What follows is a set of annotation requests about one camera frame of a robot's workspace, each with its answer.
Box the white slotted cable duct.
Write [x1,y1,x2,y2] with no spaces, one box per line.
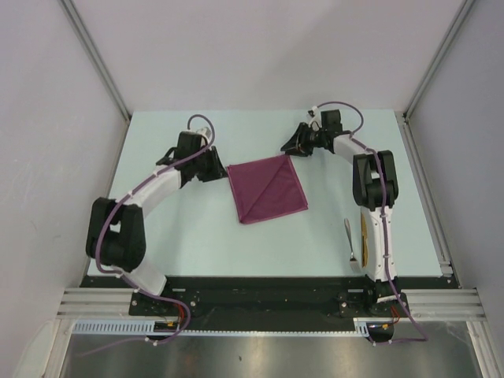
[72,320,369,337]

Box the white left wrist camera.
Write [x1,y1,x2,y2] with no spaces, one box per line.
[196,127,213,142]

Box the right aluminium frame post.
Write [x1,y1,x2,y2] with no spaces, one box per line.
[405,0,477,119]

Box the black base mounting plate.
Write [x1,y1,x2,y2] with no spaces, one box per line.
[80,275,460,334]

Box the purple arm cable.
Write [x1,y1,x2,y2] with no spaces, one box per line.
[74,113,216,358]
[309,101,430,343]

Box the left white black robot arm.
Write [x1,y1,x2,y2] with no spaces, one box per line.
[85,127,228,315]

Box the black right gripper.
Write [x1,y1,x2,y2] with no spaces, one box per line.
[281,122,327,158]

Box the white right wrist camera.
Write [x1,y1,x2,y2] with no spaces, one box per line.
[308,106,321,132]

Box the aluminium front rail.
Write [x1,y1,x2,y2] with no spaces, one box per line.
[57,288,487,321]

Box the magenta satin napkin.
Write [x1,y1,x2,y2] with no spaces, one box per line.
[227,155,308,224]

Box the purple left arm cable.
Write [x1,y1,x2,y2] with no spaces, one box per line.
[74,113,216,358]

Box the silver metal fork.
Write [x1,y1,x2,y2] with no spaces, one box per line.
[344,218,361,273]

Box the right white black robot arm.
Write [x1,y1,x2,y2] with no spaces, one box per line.
[280,106,398,316]

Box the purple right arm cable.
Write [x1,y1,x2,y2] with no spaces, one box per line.
[309,101,430,343]

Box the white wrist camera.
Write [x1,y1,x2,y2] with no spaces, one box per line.
[196,127,213,142]
[308,106,321,132]

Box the gold butter knife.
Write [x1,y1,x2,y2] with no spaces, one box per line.
[361,213,369,268]

